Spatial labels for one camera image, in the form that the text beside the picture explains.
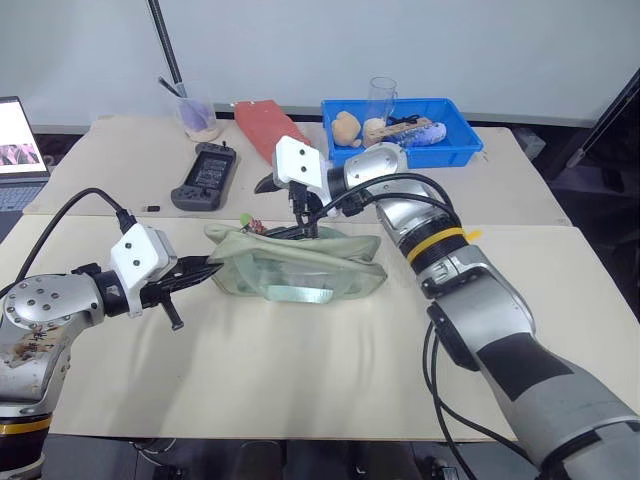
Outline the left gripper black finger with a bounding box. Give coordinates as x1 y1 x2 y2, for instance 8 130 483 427
172 254 216 276
170 263 223 297

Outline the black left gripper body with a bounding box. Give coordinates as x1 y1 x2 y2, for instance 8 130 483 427
141 272 186 334

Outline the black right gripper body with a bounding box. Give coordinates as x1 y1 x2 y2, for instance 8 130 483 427
286 182 324 239

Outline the green fabric zip pouch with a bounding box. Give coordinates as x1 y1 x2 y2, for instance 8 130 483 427
203 221 389 305

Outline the green plush keychain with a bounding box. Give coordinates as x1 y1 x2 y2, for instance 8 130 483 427
237 213 267 236

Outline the red fabric pouch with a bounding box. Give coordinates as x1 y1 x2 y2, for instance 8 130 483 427
234 99 315 162

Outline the tan plush bear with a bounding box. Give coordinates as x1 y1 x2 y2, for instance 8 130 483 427
331 111 365 149

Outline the purple patterned plush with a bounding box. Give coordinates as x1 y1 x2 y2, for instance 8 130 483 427
398 121 448 148

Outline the black handheld game console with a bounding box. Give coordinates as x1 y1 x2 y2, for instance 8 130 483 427
170 140 239 212

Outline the clear beaker with purple item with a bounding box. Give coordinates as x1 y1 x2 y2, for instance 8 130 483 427
174 82 222 142

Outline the beige wooden toy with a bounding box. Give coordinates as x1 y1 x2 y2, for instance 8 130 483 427
361 116 437 147

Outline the beige table cloth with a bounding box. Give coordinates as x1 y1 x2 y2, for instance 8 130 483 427
0 212 632 444
23 113 572 227

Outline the clear glass cup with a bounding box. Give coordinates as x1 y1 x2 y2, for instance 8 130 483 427
368 76 400 127

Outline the black stirring stick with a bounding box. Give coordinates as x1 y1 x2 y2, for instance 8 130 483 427
158 76 189 99

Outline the blue plastic bin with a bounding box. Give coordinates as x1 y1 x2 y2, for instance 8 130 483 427
320 97 486 170

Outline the dark rounded shape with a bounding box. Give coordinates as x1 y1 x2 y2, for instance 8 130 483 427
130 438 177 480
238 440 287 480

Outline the black pole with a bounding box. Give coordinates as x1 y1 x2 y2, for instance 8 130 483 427
146 0 184 86

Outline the open laptop computer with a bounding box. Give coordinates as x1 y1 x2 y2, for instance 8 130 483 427
0 96 52 213

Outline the black metal stand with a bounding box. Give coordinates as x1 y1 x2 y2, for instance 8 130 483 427
564 64 640 174

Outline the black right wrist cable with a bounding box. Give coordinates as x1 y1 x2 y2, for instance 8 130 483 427
312 172 459 224

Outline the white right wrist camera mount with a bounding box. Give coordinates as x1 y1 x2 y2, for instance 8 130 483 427
272 135 332 202

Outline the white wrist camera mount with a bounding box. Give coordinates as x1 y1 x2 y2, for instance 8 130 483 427
109 223 179 319
272 135 332 202

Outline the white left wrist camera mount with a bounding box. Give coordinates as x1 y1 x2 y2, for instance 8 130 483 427
109 223 179 319

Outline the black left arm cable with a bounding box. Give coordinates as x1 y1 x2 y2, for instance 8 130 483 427
0 187 137 301

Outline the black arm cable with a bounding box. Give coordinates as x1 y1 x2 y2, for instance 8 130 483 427
0 187 137 301
421 318 532 480

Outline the yellow strap band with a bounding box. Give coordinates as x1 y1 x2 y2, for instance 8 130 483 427
406 226 484 262

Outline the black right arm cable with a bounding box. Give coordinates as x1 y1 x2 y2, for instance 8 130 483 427
421 318 532 480

